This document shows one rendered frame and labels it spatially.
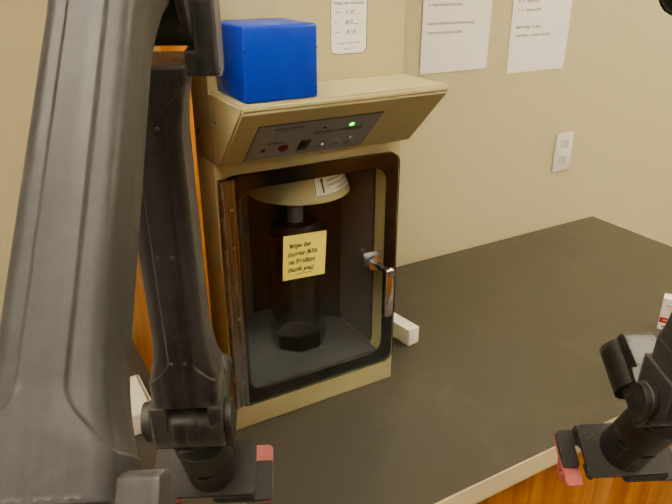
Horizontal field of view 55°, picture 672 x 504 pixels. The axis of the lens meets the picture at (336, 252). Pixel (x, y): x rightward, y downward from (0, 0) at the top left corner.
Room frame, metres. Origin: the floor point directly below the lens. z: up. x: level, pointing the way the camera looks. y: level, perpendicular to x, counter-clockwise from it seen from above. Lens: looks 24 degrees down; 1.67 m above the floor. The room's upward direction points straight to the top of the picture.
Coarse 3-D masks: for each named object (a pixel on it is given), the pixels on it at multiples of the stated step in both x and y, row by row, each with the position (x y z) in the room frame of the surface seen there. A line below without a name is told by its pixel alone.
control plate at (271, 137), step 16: (272, 128) 0.83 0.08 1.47; (288, 128) 0.84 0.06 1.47; (304, 128) 0.86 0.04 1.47; (320, 128) 0.87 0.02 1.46; (336, 128) 0.89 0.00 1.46; (352, 128) 0.91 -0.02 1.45; (368, 128) 0.93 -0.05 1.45; (256, 144) 0.84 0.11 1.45; (272, 144) 0.86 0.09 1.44; (288, 144) 0.87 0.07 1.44; (320, 144) 0.91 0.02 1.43; (336, 144) 0.93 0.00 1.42; (352, 144) 0.95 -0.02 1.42
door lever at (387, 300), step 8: (376, 256) 1.00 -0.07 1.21; (376, 264) 0.98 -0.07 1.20; (384, 272) 0.96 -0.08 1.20; (392, 272) 0.95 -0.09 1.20; (384, 280) 0.96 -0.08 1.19; (392, 280) 0.96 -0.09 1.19; (384, 288) 0.96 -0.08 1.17; (392, 288) 0.96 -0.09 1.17; (384, 296) 0.96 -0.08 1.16; (392, 296) 0.96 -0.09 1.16; (384, 304) 0.96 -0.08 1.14; (392, 304) 0.96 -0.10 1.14; (384, 312) 0.95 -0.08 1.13
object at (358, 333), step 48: (240, 192) 0.88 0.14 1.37; (288, 192) 0.92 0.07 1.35; (336, 192) 0.96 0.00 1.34; (384, 192) 1.01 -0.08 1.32; (240, 240) 0.88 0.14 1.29; (336, 240) 0.96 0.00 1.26; (384, 240) 1.01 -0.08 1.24; (288, 288) 0.92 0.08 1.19; (336, 288) 0.96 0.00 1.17; (288, 336) 0.92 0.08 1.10; (336, 336) 0.96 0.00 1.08; (384, 336) 1.01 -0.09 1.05; (288, 384) 0.92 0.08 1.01
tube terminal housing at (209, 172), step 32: (224, 0) 0.89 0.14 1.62; (256, 0) 0.92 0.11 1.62; (288, 0) 0.94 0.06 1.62; (320, 0) 0.96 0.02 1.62; (384, 0) 1.02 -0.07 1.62; (320, 32) 0.96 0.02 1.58; (384, 32) 1.02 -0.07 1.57; (320, 64) 0.96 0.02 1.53; (352, 64) 0.99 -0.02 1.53; (384, 64) 1.02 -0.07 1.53; (192, 96) 0.94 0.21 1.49; (288, 160) 0.94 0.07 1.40; (320, 160) 0.96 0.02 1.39; (224, 288) 0.88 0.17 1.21; (224, 320) 0.88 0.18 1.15; (224, 352) 0.89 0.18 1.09; (320, 384) 0.96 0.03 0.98; (352, 384) 0.99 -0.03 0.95; (256, 416) 0.90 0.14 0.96
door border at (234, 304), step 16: (224, 192) 0.87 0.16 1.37; (224, 208) 0.87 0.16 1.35; (224, 240) 0.86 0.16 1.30; (240, 272) 0.88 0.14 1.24; (240, 288) 0.88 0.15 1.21; (240, 304) 0.88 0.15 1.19; (240, 320) 0.88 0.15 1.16; (240, 336) 0.88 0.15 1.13; (240, 352) 0.87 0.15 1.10; (240, 368) 0.87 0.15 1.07; (240, 384) 0.87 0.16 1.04; (240, 400) 0.87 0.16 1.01
